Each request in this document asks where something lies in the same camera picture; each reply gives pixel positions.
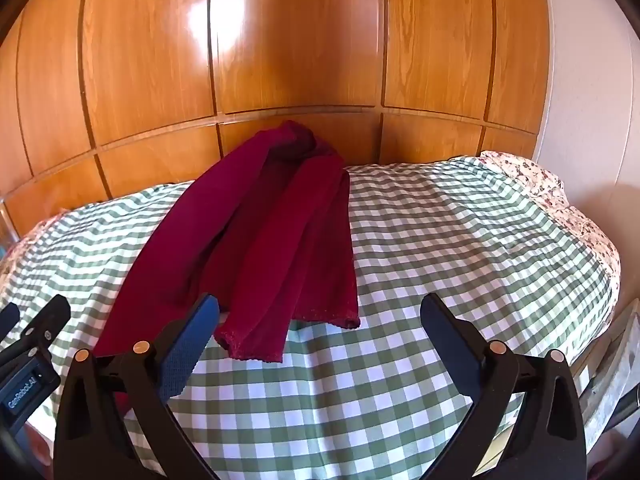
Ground white furniture piece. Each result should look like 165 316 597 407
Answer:
572 299 640 457

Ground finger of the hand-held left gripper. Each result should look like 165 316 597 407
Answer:
0 302 21 348
15 294 72 361

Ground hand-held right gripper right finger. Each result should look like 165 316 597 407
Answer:
419 292 587 480

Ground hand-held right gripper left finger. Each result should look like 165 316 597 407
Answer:
52 293 221 480

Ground dark red pants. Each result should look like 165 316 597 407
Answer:
92 120 361 413

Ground wooden wardrobe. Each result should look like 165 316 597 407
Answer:
0 0 557 241

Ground floral bed sheet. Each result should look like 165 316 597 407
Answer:
475 150 624 281

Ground green white checkered blanket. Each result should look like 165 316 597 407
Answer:
0 155 619 480

